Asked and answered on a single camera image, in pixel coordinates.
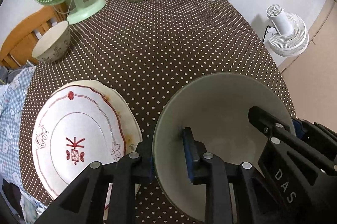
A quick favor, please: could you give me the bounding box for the red patterned white plate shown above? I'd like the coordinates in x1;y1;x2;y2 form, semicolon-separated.
31;84;127;219

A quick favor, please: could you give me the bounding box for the round yellow floral plate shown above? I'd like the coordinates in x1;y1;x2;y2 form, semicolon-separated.
52;79;143;221

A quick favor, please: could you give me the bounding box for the grey floral bowl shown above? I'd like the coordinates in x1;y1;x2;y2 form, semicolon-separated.
32;21;70;63

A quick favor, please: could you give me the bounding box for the white fan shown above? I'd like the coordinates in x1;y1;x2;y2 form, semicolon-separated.
263;4;310;58

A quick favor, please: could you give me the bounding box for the blue checked bedding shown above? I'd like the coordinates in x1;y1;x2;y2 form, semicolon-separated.
1;66;47;223

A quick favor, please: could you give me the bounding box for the brown polka dot tablecloth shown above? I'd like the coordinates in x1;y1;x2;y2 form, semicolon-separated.
19;0;297;224

